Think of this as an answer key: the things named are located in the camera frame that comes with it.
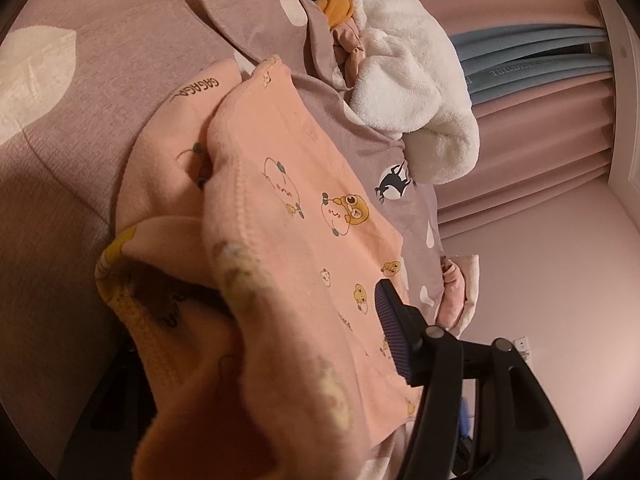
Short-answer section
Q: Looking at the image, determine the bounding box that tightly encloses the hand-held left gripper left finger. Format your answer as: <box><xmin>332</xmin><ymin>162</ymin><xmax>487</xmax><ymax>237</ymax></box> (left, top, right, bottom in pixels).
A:
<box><xmin>57</xmin><ymin>337</ymin><xmax>157</xmax><ymax>480</ymax></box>

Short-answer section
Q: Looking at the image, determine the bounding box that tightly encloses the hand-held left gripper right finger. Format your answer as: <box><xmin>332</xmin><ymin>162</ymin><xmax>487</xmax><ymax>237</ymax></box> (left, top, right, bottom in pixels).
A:
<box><xmin>374</xmin><ymin>279</ymin><xmax>584</xmax><ymax>480</ymax></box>

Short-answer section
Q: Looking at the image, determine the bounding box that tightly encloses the peach printed long-sleeve shirt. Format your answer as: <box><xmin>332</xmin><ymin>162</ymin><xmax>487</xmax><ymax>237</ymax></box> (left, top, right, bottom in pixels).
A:
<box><xmin>94</xmin><ymin>55</ymin><xmax>427</xmax><ymax>480</ymax></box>

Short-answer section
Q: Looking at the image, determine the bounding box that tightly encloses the folded pink garment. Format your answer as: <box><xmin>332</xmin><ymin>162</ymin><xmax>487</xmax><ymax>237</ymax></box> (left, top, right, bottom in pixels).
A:
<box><xmin>436</xmin><ymin>259</ymin><xmax>465</xmax><ymax>330</ymax></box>

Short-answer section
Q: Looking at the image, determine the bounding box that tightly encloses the folded white garment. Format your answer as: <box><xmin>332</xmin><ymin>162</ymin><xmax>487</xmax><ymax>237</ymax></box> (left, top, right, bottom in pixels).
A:
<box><xmin>447</xmin><ymin>254</ymin><xmax>482</xmax><ymax>336</ymax></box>

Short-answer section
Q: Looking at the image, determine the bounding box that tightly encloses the pink curtain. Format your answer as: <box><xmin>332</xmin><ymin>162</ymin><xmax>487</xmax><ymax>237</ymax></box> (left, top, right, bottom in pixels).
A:
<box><xmin>395</xmin><ymin>0</ymin><xmax>617</xmax><ymax>242</ymax></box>

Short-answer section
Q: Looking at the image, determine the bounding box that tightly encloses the mauve polka-dot blanket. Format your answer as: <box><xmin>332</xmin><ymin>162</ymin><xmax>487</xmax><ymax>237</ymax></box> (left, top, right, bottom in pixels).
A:
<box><xmin>0</xmin><ymin>0</ymin><xmax>447</xmax><ymax>480</ymax></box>

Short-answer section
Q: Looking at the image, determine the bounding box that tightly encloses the white fluffy blanket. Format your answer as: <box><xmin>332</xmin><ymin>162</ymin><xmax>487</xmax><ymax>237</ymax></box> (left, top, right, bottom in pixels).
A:
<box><xmin>329</xmin><ymin>0</ymin><xmax>482</xmax><ymax>184</ymax></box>

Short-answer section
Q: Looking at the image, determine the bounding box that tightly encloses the small pink crumpled garment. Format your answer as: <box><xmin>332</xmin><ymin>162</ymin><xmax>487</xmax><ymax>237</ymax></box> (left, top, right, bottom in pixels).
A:
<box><xmin>329</xmin><ymin>20</ymin><xmax>372</xmax><ymax>92</ymax></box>

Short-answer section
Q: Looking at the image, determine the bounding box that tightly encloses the blue curtain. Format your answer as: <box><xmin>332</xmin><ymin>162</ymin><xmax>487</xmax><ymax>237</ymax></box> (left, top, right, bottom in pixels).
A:
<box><xmin>449</xmin><ymin>25</ymin><xmax>614</xmax><ymax>107</ymax></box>

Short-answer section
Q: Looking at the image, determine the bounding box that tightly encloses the white door frame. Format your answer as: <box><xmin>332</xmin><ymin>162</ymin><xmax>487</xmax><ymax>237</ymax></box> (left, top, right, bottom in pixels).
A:
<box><xmin>582</xmin><ymin>0</ymin><xmax>640</xmax><ymax>197</ymax></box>

